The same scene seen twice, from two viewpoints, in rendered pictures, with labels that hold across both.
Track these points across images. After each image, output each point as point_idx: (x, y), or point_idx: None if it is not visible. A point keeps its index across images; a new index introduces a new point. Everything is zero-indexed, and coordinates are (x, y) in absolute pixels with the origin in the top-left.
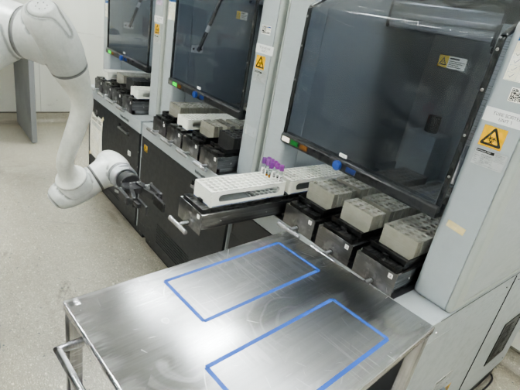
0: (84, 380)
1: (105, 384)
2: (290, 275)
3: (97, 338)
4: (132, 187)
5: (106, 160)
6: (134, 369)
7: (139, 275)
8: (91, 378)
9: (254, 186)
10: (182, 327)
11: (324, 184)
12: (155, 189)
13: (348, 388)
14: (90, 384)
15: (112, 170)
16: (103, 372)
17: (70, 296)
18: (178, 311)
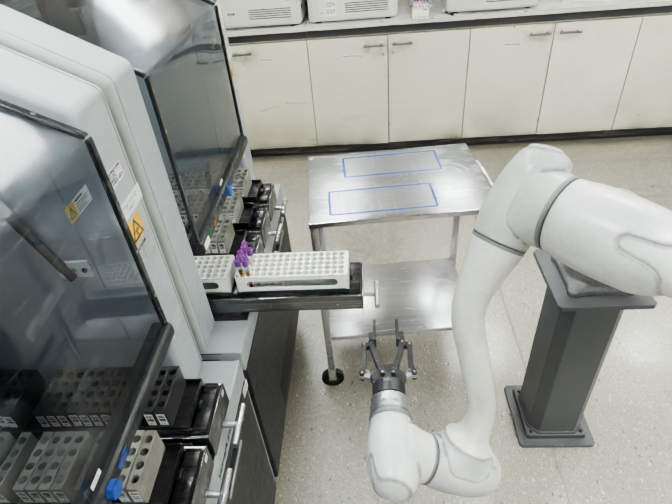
0: (443, 501)
1: (424, 486)
2: (352, 193)
3: (486, 187)
4: (395, 360)
5: (410, 428)
6: (473, 174)
7: None
8: (436, 501)
9: (290, 253)
10: (442, 183)
11: (214, 233)
12: (365, 353)
13: (387, 151)
14: (439, 494)
15: (407, 407)
16: (422, 502)
17: None
18: (440, 189)
